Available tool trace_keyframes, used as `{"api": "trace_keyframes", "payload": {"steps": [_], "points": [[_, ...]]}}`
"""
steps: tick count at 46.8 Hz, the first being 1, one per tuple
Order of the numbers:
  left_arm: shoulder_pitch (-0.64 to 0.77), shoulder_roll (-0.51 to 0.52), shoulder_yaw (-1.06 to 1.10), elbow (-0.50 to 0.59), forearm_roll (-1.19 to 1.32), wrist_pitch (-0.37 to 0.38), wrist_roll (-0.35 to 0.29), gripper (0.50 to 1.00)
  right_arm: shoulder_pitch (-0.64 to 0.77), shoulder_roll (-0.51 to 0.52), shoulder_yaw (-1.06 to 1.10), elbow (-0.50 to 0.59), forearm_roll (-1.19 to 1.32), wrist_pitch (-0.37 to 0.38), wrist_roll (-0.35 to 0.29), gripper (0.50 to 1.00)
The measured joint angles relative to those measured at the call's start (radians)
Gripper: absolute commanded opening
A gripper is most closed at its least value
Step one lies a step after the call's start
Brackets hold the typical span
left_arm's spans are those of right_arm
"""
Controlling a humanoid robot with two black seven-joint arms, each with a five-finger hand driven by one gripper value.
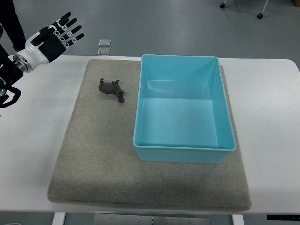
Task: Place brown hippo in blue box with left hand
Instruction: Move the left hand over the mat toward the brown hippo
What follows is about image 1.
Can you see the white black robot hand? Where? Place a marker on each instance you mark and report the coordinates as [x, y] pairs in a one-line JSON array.
[[48, 44]]

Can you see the brown toy hippo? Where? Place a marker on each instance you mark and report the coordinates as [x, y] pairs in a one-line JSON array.
[[112, 88]]

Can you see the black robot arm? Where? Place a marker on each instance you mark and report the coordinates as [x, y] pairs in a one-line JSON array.
[[10, 73]]

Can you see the blue plastic box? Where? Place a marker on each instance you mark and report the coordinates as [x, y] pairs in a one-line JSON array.
[[182, 111]]

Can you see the dark trouser leg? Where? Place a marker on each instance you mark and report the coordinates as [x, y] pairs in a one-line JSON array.
[[11, 24]]

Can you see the upper silver floor socket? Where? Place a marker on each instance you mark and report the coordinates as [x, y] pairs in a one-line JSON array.
[[104, 42]]

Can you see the silver floor socket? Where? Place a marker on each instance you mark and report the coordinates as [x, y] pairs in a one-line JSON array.
[[103, 51], [104, 42]]

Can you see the lower silver floor socket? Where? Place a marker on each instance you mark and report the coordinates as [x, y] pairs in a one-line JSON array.
[[103, 51]]

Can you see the grey felt mat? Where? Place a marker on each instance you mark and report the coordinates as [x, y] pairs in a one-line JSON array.
[[98, 164]]

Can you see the right black caster wheel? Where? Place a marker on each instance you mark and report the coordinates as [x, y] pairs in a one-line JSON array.
[[260, 16]]

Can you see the black table control panel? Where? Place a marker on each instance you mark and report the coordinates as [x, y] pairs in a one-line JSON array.
[[277, 217]]

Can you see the metal table frame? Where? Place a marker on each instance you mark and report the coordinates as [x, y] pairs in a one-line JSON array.
[[118, 219]]

